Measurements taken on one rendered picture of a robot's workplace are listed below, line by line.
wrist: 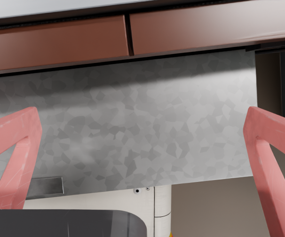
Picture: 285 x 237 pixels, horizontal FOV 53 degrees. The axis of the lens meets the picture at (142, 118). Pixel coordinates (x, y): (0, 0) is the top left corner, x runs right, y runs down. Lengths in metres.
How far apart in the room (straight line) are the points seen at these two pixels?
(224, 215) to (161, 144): 0.89
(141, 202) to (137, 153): 0.48
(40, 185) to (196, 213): 0.88
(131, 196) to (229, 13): 0.71
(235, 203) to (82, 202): 0.66
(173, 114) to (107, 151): 0.12
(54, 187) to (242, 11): 0.37
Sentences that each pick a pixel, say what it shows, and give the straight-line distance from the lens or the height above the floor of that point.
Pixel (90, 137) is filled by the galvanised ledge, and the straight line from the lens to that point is 0.46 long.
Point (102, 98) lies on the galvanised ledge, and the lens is 0.44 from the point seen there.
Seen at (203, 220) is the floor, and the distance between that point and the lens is 1.30.
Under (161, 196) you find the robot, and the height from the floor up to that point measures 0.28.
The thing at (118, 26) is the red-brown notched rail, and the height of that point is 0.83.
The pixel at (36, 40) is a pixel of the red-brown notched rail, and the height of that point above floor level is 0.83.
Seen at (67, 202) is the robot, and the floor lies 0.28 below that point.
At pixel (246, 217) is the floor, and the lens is 1.34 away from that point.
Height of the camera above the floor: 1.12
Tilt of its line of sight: 81 degrees down
